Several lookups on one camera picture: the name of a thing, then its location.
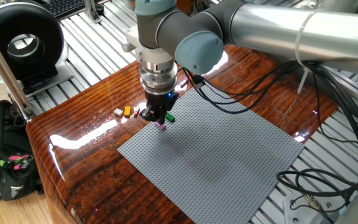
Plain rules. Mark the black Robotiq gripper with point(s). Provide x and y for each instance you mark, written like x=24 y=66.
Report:
x=160 y=101

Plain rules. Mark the light pink Lego brick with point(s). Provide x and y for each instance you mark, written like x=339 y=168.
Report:
x=160 y=126

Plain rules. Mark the green Lego brick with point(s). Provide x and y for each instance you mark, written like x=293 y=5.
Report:
x=170 y=117

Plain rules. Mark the silver UR5 robot arm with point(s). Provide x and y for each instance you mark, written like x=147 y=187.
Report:
x=259 y=28

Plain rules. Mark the orange Lego brick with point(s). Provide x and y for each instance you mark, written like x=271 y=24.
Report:
x=136 y=112

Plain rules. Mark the yellow Lego brick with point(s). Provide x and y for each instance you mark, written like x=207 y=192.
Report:
x=127 y=111

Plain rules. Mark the small magenta Lego brick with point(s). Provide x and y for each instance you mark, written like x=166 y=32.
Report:
x=186 y=79

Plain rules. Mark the grey Lego baseplate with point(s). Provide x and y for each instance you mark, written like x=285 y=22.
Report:
x=210 y=161

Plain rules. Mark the silver wrist flange coupling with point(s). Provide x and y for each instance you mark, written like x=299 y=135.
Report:
x=158 y=77

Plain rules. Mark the white fan stand plate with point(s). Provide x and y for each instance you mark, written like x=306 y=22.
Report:
x=65 y=76

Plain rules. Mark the black keyboard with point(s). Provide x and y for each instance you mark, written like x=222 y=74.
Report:
x=64 y=6

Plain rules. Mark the black backpack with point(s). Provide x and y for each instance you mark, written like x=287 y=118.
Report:
x=8 y=140

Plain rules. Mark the grey metal beam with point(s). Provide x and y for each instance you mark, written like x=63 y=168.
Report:
x=353 y=93

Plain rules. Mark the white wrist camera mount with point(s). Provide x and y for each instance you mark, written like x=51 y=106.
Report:
x=148 y=46

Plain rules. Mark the aluminium corner bracket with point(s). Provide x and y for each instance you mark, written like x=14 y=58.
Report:
x=90 y=11

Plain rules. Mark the aluminium frame post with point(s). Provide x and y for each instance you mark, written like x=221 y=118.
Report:
x=2 y=68

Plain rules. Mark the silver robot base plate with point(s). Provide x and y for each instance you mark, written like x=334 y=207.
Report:
x=300 y=211

